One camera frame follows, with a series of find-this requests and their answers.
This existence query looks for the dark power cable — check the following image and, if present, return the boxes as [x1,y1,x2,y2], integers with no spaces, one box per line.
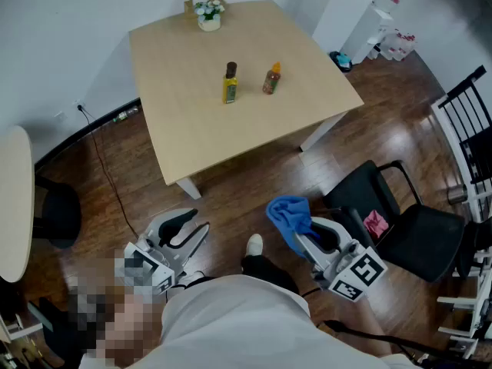
[76,104,144,241]

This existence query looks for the pink cloth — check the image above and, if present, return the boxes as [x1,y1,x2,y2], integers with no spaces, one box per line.
[363,209,390,241]

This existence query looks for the round wooden side table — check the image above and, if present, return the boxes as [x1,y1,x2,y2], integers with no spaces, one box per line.
[0,125,35,284]

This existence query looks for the person's white shirt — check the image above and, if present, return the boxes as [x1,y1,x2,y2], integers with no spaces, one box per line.
[78,274,416,369]

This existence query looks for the black office chair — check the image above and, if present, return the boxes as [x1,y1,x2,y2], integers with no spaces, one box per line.
[32,175,82,250]

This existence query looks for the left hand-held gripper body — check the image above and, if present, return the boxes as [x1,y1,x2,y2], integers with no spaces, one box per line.
[122,232,190,296]

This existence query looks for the person's right white shoe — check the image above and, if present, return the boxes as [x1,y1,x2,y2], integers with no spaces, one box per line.
[245,233,264,259]

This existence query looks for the black strap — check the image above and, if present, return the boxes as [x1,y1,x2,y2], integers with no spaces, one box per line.
[299,288,462,361]

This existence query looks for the person's right forearm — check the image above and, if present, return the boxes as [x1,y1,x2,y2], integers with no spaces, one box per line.
[347,296,393,357]

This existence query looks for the black slatted chair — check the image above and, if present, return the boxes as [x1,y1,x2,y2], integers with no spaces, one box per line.
[437,65,492,186]

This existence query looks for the white table leg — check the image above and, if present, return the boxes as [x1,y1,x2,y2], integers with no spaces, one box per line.
[299,111,349,152]
[175,175,202,201]

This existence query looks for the blue cloth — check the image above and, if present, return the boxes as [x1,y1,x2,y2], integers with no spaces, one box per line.
[265,195,322,259]

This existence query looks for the black armchair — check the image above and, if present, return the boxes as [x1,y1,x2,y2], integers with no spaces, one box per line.
[321,159,467,284]

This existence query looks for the metal cup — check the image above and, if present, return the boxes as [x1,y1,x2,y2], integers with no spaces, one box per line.
[447,184,469,206]

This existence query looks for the white pot of flowers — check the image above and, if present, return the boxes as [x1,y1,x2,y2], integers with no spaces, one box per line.
[193,0,226,33]

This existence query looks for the dark trash bin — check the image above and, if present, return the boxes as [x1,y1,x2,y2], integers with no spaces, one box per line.
[329,50,354,72]

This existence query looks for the brown bottle with orange cap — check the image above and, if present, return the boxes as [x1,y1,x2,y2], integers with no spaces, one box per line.
[261,61,282,96]

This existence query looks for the yellow bottle with black cap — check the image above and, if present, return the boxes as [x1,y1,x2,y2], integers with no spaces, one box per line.
[221,61,239,105]

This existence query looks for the wooden holder box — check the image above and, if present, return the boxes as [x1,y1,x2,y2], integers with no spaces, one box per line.
[183,0,228,14]

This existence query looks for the white metal rack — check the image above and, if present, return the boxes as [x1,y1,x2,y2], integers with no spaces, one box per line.
[430,90,492,361]

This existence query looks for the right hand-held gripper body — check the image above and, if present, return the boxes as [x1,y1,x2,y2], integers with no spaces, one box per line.
[311,239,388,304]

